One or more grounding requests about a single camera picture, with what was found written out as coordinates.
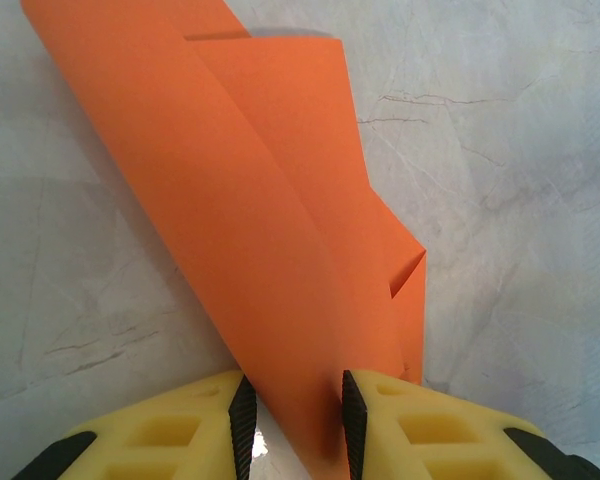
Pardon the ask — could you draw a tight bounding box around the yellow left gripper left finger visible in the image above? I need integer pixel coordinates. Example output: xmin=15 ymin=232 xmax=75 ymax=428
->
xmin=12 ymin=369 xmax=259 ymax=480

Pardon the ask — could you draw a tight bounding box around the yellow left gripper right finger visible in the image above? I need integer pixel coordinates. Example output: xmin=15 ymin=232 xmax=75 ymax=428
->
xmin=340 ymin=368 xmax=600 ymax=480

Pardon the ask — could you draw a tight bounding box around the orange paper sheet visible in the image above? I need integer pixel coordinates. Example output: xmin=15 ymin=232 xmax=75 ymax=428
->
xmin=19 ymin=0 xmax=428 ymax=480

